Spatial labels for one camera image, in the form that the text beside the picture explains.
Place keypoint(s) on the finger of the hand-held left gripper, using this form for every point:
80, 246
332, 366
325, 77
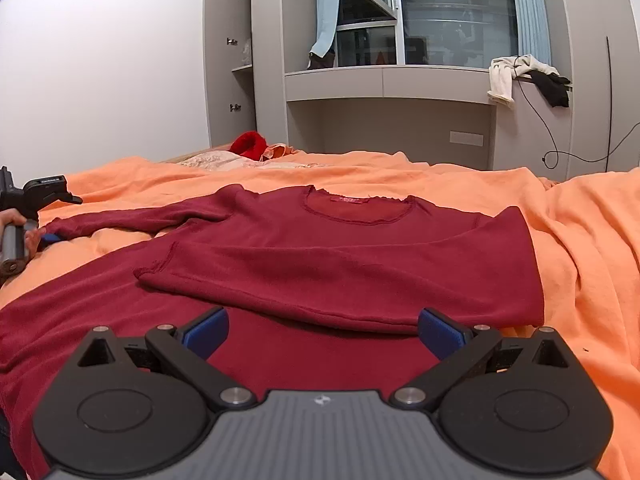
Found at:
51, 238

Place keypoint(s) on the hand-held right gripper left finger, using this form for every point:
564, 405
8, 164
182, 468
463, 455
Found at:
207, 332

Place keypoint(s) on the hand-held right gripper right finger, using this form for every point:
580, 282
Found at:
440, 332

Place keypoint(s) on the dark red long-sleeve shirt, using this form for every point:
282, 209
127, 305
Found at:
325, 260

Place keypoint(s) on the person's left hand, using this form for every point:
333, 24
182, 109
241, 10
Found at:
33, 240

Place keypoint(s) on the beige lace cloth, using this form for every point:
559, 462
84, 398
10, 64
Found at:
215, 161

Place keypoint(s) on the orange blanket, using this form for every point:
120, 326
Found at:
590, 240

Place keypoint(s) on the red plush item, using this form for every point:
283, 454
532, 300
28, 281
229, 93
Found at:
248, 143

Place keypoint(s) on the peach cloth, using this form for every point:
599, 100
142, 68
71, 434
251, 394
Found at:
280, 152

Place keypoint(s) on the person's dark pants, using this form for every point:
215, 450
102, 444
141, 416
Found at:
6, 450

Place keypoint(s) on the grey built-in cabinet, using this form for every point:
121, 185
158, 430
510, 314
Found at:
390, 120

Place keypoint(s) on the white garment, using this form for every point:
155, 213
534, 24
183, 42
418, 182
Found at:
501, 80

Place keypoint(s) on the black garment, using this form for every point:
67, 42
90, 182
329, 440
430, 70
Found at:
552, 87

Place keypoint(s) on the dark item under curtain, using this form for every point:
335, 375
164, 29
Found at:
320, 61

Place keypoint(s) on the window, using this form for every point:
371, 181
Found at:
450, 20

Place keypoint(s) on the pleated blue curtain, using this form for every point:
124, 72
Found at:
532, 10

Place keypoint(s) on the light blue curtain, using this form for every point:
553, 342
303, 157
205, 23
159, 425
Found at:
327, 5

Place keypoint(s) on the white wall socket plate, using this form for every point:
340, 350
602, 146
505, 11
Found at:
467, 138

